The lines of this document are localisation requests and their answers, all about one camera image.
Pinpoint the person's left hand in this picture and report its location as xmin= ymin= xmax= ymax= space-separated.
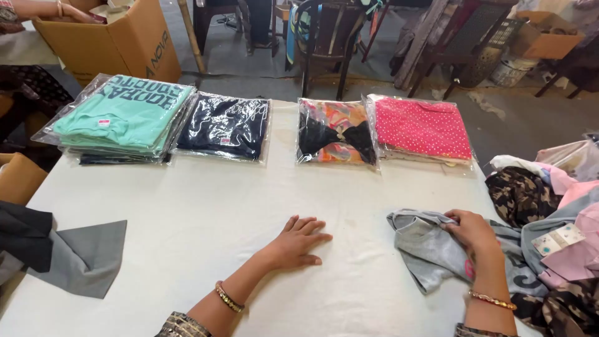
xmin=262 ymin=215 xmax=333 ymax=273

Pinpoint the person's right hand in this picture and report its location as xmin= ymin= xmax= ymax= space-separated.
xmin=442 ymin=209 xmax=503 ymax=276

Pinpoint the grey printed t-shirt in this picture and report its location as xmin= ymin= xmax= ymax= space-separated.
xmin=387 ymin=209 xmax=549 ymax=296

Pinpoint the thin gold bangle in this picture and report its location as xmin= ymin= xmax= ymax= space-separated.
xmin=468 ymin=290 xmax=518 ymax=311

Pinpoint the bagged pink dotted garment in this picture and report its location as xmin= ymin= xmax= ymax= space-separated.
xmin=364 ymin=93 xmax=478 ymax=177

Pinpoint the heap of loose clothes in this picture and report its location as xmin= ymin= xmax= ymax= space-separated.
xmin=485 ymin=133 xmax=599 ymax=337

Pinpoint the person's patterned right sleeve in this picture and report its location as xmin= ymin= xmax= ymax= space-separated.
xmin=455 ymin=322 xmax=516 ymax=337

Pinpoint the person's patterned sleeve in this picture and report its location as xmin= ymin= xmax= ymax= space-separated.
xmin=156 ymin=312 xmax=212 ymax=337
xmin=455 ymin=322 xmax=516 ymax=337

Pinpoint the bagged colourful garment black bow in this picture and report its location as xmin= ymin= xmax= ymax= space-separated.
xmin=295 ymin=97 xmax=380 ymax=170

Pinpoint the white plastic bucket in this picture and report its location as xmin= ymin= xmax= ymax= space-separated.
xmin=490 ymin=56 xmax=540 ymax=89

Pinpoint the dark chair with mesh basket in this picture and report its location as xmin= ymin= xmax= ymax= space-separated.
xmin=406 ymin=0 xmax=526 ymax=102

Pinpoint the small open cardboard box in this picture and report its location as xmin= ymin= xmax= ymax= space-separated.
xmin=509 ymin=10 xmax=586 ymax=61

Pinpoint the dark wooden chair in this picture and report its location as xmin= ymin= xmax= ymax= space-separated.
xmin=294 ymin=0 xmax=369 ymax=102

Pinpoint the gold bangle with dark beads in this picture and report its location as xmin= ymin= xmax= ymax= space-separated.
xmin=215 ymin=280 xmax=245 ymax=313

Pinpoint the bagged navy shirt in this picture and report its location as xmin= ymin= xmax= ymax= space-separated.
xmin=170 ymin=91 xmax=272 ymax=165

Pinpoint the person's patterned left sleeve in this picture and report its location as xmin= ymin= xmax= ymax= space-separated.
xmin=156 ymin=312 xmax=212 ymax=337

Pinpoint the wooden pole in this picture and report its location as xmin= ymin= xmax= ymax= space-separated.
xmin=176 ymin=0 xmax=208 ymax=75

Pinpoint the stack of bagged mint shirts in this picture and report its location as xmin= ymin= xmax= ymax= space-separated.
xmin=31 ymin=73 xmax=197 ymax=166

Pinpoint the grey cloth piece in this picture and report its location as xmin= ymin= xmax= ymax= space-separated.
xmin=27 ymin=219 xmax=128 ymax=300

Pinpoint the large open cardboard box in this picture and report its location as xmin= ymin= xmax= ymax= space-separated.
xmin=31 ymin=0 xmax=183 ymax=88

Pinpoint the black cloth piece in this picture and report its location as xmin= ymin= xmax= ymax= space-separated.
xmin=0 ymin=201 xmax=54 ymax=273

